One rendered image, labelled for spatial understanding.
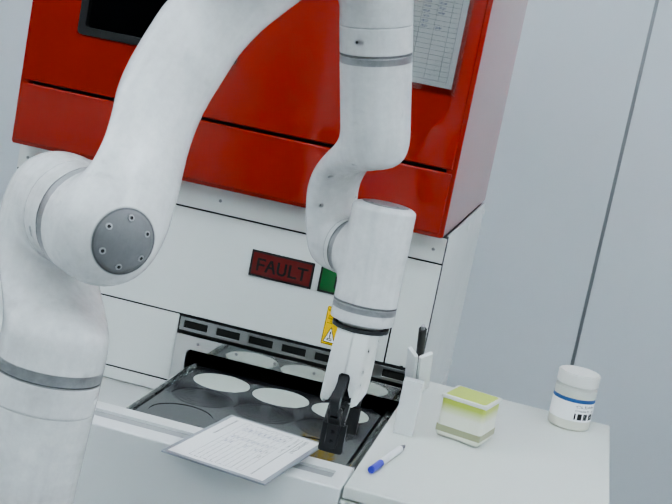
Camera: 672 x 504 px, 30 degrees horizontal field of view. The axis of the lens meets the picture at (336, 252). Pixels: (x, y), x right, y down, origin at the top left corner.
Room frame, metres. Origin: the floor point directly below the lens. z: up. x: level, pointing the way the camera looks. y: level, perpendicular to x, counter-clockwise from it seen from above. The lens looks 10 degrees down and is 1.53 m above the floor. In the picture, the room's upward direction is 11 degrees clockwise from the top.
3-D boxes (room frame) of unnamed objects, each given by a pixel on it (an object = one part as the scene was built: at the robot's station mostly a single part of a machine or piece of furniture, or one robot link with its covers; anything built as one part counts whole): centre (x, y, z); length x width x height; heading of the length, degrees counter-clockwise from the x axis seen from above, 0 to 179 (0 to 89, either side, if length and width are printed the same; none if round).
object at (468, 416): (1.86, -0.25, 1.00); 0.07 x 0.07 x 0.07; 66
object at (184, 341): (2.20, 0.04, 0.89); 0.44 x 0.02 x 0.10; 79
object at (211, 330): (2.20, 0.04, 0.96); 0.44 x 0.01 x 0.02; 79
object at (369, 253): (1.60, -0.05, 1.26); 0.09 x 0.08 x 0.13; 40
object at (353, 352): (1.60, -0.05, 1.12); 0.10 x 0.07 x 0.11; 169
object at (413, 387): (1.84, -0.16, 1.03); 0.06 x 0.04 x 0.13; 169
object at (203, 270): (2.25, 0.21, 1.02); 0.82 x 0.03 x 0.40; 79
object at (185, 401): (1.99, 0.07, 0.90); 0.34 x 0.34 x 0.01; 79
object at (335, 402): (1.55, -0.04, 1.09); 0.08 x 0.01 x 0.06; 169
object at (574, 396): (2.05, -0.44, 1.01); 0.07 x 0.07 x 0.10
